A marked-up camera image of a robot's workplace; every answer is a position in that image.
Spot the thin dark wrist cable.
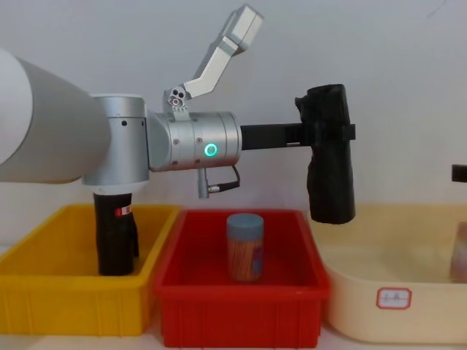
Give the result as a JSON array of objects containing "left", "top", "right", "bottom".
[{"left": 196, "top": 165, "right": 242, "bottom": 200}]

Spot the toothpick jar with grey lid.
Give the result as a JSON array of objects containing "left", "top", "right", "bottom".
[{"left": 225, "top": 213, "right": 265, "bottom": 283}]

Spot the black roll with red label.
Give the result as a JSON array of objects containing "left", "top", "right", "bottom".
[{"left": 92, "top": 192, "right": 141, "bottom": 277}]

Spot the pinkish brown container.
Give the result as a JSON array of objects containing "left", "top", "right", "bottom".
[{"left": 449, "top": 221, "right": 467, "bottom": 284}]

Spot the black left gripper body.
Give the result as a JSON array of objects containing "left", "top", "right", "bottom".
[{"left": 240, "top": 122, "right": 304, "bottom": 153}]

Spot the cream plastic tub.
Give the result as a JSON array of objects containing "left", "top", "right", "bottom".
[{"left": 309, "top": 203, "right": 467, "bottom": 345}]

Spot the yellow plastic bin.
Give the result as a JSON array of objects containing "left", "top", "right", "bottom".
[{"left": 0, "top": 203, "right": 182, "bottom": 338}]

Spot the red plastic bin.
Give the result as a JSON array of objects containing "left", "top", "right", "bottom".
[{"left": 150, "top": 208, "right": 332, "bottom": 349}]

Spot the white label with red border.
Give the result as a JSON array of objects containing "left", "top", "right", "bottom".
[{"left": 376, "top": 287, "right": 414, "bottom": 311}]

